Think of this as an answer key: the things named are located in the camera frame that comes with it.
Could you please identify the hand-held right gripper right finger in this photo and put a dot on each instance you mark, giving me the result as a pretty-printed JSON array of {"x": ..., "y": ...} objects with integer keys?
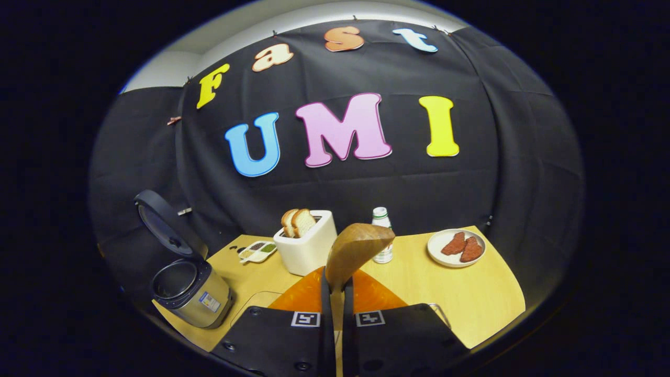
[{"x": 403, "y": 345}]

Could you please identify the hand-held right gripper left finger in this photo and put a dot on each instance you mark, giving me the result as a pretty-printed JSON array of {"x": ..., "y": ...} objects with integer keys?
[{"x": 277, "y": 345}]

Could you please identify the silver black rice cooker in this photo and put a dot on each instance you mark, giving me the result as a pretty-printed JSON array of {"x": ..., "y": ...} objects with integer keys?
[{"x": 196, "y": 298}]

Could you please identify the wooden spoon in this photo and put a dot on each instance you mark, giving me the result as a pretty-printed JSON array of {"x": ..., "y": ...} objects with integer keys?
[{"x": 356, "y": 248}]

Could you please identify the white divided condiment dish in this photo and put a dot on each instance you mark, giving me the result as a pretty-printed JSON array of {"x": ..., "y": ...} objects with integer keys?
[{"x": 259, "y": 251}]

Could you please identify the white milk bottle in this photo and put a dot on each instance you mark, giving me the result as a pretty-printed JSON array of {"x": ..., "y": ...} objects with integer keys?
[{"x": 383, "y": 251}]

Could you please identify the white toaster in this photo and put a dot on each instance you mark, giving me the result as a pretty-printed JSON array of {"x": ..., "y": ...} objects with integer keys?
[{"x": 309, "y": 254}]

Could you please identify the white round plate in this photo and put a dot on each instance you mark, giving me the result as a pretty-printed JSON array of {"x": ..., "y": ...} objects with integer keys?
[{"x": 437, "y": 251}]

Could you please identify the toast bread slice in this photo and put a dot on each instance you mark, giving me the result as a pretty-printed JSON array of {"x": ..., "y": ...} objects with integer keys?
[
  {"x": 287, "y": 222},
  {"x": 303, "y": 222}
]

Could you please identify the black backdrop cloth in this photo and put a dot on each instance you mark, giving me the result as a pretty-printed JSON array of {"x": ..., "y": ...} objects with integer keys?
[{"x": 471, "y": 157}]

